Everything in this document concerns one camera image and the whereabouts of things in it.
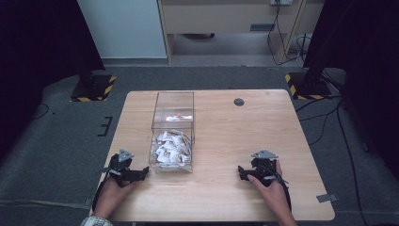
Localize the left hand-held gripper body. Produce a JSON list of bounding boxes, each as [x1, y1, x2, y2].
[[104, 148, 143, 188]]

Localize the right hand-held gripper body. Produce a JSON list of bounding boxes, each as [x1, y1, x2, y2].
[[247, 149, 281, 187]]

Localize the pile of white sachets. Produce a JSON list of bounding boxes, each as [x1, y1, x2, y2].
[[151, 129, 193, 165]]

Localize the clear plastic box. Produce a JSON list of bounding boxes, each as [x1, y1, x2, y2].
[[148, 90, 196, 174]]

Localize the person's right hand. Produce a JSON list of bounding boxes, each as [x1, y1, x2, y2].
[[247, 159, 292, 218]]

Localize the person's left hand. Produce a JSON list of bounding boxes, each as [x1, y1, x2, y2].
[[92, 178, 139, 219]]

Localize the few white sachets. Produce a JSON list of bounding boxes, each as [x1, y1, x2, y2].
[[165, 114, 194, 123]]

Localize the grey tape strip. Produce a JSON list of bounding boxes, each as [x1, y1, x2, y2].
[[315, 193, 340, 203]]

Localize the black striped stand base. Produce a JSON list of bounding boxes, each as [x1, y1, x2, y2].
[[70, 73, 118, 103], [284, 72, 333, 101]]

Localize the white cabinet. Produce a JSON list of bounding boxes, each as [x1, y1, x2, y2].
[[76, 0, 168, 60]]

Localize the dark curtain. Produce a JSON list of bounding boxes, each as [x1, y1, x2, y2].
[[302, 0, 399, 172], [0, 0, 106, 158]]

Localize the beige wooden desk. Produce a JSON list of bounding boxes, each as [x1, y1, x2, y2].
[[156, 0, 326, 65]]

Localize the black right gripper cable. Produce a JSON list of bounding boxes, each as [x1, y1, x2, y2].
[[276, 170, 293, 212]]

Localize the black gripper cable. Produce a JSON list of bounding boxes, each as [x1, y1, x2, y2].
[[276, 170, 293, 212], [91, 177, 111, 215]]

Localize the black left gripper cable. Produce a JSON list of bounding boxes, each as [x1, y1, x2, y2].
[[91, 177, 111, 215]]

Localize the thin black floor cable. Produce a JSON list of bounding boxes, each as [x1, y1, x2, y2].
[[31, 103, 51, 121]]

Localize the black hanging cable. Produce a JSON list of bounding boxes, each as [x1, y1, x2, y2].
[[266, 3, 307, 67]]

